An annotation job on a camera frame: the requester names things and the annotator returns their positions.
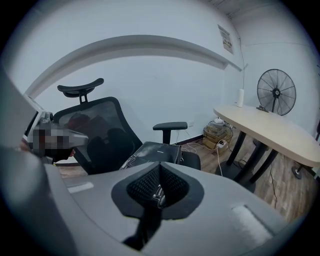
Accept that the brown storage box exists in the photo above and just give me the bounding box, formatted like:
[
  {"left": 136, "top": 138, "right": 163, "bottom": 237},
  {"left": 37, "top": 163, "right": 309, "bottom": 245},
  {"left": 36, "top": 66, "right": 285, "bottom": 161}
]
[{"left": 202, "top": 117, "right": 235, "bottom": 151}]

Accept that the long white cable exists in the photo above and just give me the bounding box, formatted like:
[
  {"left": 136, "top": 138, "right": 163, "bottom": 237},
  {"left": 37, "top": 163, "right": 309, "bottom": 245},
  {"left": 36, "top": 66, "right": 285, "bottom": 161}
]
[{"left": 215, "top": 146, "right": 225, "bottom": 177}]

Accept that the white cylinder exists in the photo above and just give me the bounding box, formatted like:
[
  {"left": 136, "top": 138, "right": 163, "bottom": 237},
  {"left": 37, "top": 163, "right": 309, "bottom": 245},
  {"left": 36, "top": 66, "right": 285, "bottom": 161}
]
[{"left": 236, "top": 88, "right": 245, "bottom": 108}]

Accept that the black leather bag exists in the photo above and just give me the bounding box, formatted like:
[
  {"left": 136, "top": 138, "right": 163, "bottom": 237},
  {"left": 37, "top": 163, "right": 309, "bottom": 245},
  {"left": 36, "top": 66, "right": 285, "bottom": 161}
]
[{"left": 119, "top": 141, "right": 183, "bottom": 252}]

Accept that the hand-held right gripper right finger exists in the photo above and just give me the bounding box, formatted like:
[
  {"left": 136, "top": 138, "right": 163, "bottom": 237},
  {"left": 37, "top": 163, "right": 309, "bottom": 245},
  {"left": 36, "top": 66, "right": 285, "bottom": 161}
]
[{"left": 142, "top": 161, "right": 291, "bottom": 256}]

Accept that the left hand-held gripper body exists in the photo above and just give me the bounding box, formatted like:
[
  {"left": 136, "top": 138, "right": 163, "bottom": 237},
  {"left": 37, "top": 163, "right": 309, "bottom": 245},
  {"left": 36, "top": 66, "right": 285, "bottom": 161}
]
[{"left": 24, "top": 111, "right": 59, "bottom": 161}]

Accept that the black standing fan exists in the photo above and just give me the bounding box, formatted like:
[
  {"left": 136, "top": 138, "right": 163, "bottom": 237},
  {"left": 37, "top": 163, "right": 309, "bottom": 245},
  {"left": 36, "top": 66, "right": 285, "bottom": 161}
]
[{"left": 256, "top": 68, "right": 297, "bottom": 117}]

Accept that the thin white cable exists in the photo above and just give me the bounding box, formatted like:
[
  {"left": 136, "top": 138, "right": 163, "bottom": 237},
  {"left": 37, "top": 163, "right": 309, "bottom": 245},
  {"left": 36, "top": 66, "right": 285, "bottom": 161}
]
[{"left": 174, "top": 129, "right": 201, "bottom": 154}]

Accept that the black mesh office chair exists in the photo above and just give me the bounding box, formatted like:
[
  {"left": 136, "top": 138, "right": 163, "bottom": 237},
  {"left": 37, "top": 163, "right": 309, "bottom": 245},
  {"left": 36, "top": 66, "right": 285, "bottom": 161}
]
[{"left": 53, "top": 77, "right": 202, "bottom": 176}]

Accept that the wall poster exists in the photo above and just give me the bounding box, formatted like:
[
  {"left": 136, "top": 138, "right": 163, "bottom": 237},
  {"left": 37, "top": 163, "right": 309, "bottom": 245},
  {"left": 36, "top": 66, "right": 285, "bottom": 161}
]
[{"left": 217, "top": 24, "right": 235, "bottom": 55}]

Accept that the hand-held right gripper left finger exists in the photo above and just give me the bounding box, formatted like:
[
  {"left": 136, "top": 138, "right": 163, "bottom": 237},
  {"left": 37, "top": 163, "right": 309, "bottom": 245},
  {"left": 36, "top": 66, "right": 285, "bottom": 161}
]
[{"left": 0, "top": 64, "right": 161, "bottom": 256}]

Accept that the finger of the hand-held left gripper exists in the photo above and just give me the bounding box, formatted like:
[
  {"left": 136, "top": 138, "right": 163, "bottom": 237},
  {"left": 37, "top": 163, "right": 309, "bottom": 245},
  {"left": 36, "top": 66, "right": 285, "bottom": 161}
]
[{"left": 51, "top": 127, "right": 90, "bottom": 151}]

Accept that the round beige table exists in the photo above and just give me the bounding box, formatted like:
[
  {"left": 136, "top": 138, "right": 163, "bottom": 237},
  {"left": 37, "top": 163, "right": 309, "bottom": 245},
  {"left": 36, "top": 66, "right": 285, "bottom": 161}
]
[{"left": 213, "top": 104, "right": 320, "bottom": 194}]

